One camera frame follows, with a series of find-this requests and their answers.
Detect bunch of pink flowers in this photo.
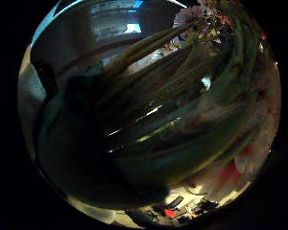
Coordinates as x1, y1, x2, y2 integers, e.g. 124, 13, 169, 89
56, 0, 281, 193

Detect bright computer screen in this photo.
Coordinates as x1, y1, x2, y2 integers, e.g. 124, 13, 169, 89
124, 22, 142, 35

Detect flat black object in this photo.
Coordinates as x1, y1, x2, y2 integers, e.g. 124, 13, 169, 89
165, 195, 185, 209

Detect small red object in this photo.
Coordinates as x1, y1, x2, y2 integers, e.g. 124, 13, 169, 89
163, 208, 178, 219

